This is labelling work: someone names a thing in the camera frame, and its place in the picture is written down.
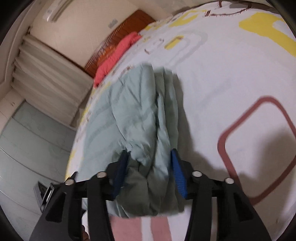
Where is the light green puffer jacket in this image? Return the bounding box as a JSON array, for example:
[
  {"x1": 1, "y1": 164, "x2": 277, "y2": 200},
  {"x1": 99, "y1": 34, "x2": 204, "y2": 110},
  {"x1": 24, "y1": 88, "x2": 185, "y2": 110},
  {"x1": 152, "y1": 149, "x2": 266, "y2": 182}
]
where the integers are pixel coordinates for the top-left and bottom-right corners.
[{"x1": 77, "y1": 64, "x2": 181, "y2": 218}]

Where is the beige striped curtain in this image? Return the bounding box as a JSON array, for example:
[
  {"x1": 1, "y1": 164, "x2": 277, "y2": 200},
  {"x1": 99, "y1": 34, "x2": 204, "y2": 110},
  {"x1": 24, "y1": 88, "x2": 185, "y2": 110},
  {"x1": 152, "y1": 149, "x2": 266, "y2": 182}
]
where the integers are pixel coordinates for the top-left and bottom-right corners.
[{"x1": 11, "y1": 35, "x2": 93, "y2": 126}]

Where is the patterned white bed sheet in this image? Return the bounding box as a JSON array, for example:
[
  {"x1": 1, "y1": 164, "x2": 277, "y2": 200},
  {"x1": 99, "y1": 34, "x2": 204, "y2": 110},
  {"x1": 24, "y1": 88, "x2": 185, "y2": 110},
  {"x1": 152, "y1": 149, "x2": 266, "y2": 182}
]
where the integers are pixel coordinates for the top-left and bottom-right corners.
[{"x1": 66, "y1": 1, "x2": 295, "y2": 240}]

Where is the coral red pillow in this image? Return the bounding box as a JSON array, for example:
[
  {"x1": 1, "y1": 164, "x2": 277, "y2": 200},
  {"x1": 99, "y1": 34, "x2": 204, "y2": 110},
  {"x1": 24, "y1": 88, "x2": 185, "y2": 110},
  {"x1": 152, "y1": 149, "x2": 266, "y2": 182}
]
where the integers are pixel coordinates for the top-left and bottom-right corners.
[{"x1": 93, "y1": 32, "x2": 142, "y2": 88}]

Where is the brown wooden headboard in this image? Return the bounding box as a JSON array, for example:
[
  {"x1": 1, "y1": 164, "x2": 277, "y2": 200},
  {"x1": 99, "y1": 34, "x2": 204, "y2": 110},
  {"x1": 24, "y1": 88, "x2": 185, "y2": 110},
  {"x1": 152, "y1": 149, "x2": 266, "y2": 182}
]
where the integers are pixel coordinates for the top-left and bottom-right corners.
[{"x1": 84, "y1": 9, "x2": 155, "y2": 77}]

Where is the grey wall socket panel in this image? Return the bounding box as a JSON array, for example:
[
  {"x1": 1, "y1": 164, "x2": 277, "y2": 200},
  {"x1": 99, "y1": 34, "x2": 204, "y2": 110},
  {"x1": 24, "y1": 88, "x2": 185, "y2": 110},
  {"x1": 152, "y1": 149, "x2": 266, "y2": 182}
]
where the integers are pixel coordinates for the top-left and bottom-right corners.
[{"x1": 108, "y1": 19, "x2": 118, "y2": 29}]

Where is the white wall air conditioner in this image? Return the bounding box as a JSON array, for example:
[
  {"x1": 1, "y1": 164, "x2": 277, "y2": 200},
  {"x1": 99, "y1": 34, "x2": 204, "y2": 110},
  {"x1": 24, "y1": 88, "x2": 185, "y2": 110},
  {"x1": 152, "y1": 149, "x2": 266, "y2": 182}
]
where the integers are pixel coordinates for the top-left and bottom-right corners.
[{"x1": 43, "y1": 0, "x2": 72, "y2": 23}]

